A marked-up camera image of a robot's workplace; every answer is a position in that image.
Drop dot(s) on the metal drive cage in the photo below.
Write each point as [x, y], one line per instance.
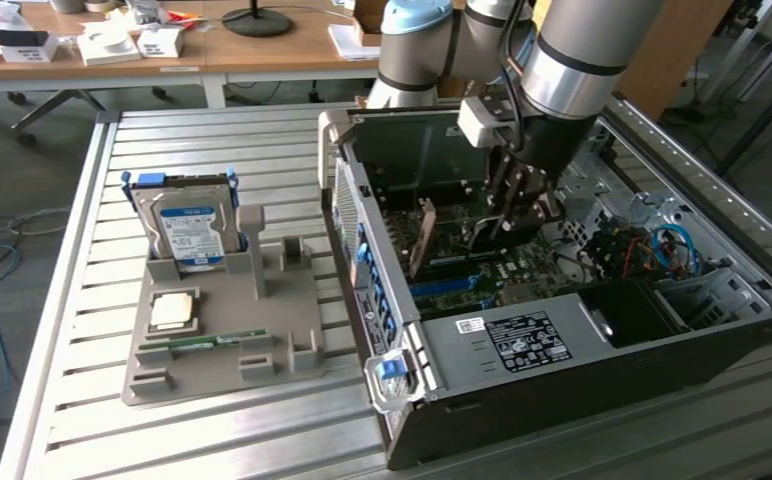
[594, 200]

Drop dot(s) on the grey metal cup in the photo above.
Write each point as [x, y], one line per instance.
[68, 6]

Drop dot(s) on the grey power supply unit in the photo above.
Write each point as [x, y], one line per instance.
[467, 350]

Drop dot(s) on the green RAM stick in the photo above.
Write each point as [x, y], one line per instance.
[203, 342]

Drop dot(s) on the wooden office desk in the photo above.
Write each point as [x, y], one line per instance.
[280, 50]
[60, 70]

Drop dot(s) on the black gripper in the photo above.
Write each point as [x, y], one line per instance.
[554, 145]

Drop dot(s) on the white tape roll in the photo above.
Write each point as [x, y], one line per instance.
[123, 46]

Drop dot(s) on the white box with black insert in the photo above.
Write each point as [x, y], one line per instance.
[27, 54]

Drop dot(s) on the CPU chip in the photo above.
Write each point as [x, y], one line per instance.
[173, 310]

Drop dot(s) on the wooden cabinet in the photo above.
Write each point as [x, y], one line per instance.
[694, 40]

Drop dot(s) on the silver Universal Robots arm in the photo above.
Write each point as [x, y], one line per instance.
[587, 75]

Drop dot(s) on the black graphics card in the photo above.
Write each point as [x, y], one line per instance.
[423, 235]

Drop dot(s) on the black round lamp base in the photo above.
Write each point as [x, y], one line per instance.
[256, 22]

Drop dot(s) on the metal disk bay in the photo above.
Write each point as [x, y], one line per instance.
[720, 300]

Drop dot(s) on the grey parts rack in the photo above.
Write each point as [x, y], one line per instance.
[227, 360]

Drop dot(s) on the orange red tool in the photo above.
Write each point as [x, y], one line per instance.
[183, 20]

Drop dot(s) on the blue case latch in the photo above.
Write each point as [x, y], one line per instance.
[388, 371]

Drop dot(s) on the white flat box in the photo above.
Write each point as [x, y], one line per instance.
[103, 59]

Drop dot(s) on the hard disk in blue caddy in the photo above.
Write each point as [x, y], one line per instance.
[187, 230]

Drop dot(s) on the long expansion slot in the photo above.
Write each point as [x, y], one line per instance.
[450, 287]

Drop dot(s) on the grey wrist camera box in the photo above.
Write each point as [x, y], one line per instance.
[483, 122]

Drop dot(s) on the green motherboard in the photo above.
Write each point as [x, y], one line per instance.
[534, 270]

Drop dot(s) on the white booklet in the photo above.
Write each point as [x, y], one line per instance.
[353, 45]

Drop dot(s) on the small white labelled box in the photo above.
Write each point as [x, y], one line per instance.
[160, 47]

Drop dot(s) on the open black PC case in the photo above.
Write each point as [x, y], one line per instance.
[560, 400]

